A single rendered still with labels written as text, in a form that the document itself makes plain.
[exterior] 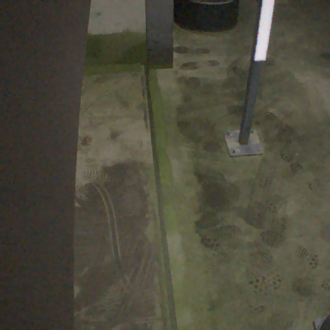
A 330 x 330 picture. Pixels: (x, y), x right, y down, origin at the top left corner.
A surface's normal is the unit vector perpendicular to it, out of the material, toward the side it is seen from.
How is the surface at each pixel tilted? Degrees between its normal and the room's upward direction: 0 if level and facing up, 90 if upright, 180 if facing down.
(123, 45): 90
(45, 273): 90
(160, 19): 90
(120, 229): 0
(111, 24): 90
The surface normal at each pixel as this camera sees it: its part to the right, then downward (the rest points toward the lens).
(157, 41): 0.09, 0.74
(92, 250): 0.00, -0.67
